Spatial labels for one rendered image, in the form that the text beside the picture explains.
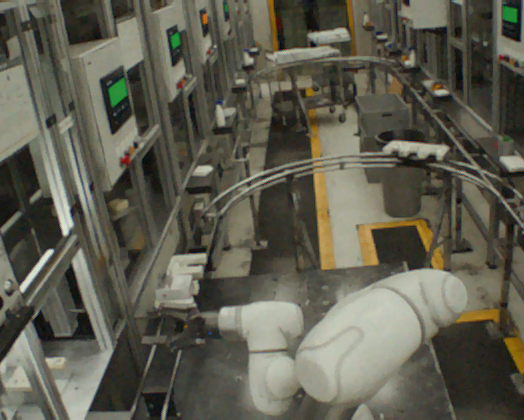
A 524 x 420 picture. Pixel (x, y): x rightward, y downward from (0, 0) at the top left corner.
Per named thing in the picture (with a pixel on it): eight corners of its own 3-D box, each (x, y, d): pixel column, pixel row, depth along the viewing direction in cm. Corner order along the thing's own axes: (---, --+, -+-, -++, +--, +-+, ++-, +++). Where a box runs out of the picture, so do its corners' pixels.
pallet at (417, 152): (383, 163, 328) (382, 147, 324) (392, 155, 338) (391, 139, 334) (442, 170, 307) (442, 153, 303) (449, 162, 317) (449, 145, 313)
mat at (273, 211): (339, 297, 348) (339, 295, 348) (245, 305, 354) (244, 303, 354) (312, 87, 879) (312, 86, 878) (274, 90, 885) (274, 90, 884)
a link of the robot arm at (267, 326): (239, 301, 143) (242, 353, 140) (300, 297, 141) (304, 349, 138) (245, 304, 153) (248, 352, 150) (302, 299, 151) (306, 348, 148)
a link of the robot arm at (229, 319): (242, 299, 149) (219, 300, 150) (239, 319, 141) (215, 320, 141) (246, 326, 153) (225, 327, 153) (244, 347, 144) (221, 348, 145)
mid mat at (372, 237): (457, 289, 337) (457, 287, 336) (370, 298, 342) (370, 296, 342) (425, 218, 427) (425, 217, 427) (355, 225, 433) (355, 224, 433)
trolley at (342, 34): (362, 99, 773) (356, 30, 734) (321, 104, 772) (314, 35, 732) (348, 87, 850) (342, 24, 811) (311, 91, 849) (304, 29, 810)
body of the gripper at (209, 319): (225, 328, 153) (192, 330, 154) (220, 303, 149) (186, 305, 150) (222, 345, 146) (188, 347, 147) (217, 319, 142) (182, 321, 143)
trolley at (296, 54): (283, 134, 667) (273, 54, 628) (270, 123, 717) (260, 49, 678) (351, 121, 683) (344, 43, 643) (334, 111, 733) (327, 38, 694)
